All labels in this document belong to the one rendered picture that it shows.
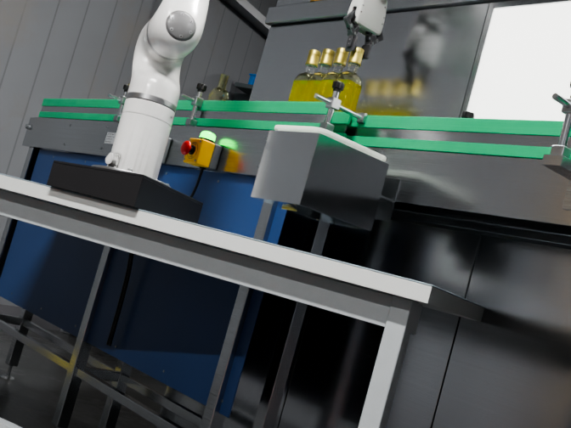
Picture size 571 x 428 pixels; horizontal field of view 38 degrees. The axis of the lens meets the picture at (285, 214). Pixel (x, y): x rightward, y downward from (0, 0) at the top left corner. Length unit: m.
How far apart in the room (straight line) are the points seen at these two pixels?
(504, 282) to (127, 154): 0.90
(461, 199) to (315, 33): 1.06
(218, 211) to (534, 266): 0.86
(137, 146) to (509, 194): 0.83
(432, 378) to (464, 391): 0.09
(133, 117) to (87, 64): 3.17
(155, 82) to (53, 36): 2.96
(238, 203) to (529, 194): 0.83
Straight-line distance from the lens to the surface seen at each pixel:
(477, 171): 1.76
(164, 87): 1.94
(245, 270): 1.68
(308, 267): 1.57
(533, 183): 1.67
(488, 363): 1.90
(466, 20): 2.19
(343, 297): 1.59
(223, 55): 6.23
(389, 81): 2.28
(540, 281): 1.86
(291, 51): 2.71
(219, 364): 2.07
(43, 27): 4.82
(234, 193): 2.20
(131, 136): 1.91
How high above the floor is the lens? 0.69
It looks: 4 degrees up
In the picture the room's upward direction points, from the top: 16 degrees clockwise
